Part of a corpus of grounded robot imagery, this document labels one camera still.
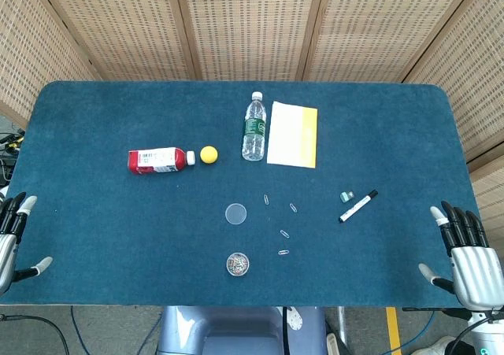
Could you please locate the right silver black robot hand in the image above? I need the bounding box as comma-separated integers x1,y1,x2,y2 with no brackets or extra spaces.
417,200,504,313

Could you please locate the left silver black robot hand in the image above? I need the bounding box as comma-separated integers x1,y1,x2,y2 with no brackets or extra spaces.
0,191,54,295

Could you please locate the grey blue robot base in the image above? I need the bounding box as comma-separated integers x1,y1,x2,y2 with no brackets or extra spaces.
156,305,328,355

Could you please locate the round container of clips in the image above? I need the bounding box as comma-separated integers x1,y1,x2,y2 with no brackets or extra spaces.
225,252,250,277

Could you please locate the white sneaker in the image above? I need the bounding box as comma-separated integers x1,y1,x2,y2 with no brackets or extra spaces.
411,335,476,355

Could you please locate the blue table cloth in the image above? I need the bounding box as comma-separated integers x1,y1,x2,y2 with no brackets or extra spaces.
0,80,484,308

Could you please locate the black white marker pen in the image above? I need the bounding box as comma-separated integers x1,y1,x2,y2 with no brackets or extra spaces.
339,189,379,224

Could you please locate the red juice bottle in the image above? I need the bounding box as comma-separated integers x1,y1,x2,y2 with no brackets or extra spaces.
127,146,196,175

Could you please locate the woven folding screen panel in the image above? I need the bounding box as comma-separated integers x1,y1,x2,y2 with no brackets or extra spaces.
33,0,202,83
172,0,328,83
0,0,102,130
301,0,491,83
403,0,504,238

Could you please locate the yellow ball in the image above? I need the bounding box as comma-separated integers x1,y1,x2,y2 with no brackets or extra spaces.
199,146,219,165

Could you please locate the clear round plastic lid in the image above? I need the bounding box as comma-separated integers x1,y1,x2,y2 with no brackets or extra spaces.
224,202,248,226

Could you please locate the white yellow paper pad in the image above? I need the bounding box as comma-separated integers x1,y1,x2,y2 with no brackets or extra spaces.
266,101,319,170

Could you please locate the clear water bottle green label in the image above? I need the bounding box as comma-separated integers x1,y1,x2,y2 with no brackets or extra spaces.
241,91,268,162

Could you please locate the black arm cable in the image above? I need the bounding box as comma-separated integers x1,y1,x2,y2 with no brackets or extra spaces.
448,315,495,355

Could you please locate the blue floor cable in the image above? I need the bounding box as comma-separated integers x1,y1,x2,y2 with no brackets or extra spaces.
384,310,439,355
69,306,161,355

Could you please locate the black floor cable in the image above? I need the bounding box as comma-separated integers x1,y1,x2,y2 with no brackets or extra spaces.
0,312,71,355

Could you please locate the yellow black cable bundle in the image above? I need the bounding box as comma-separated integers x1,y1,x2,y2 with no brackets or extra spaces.
0,128,25,187

